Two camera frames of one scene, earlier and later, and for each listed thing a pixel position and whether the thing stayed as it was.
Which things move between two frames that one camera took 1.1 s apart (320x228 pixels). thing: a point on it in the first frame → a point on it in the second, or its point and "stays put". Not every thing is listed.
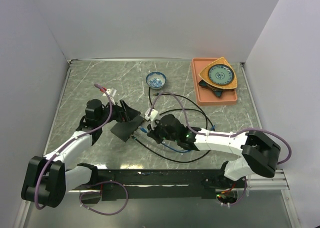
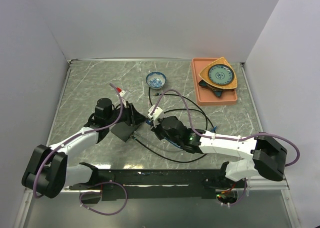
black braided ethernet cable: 168,159 stays put
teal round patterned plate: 221,74 stays put
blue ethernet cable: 146,130 → 149,122
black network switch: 124,129 stays put
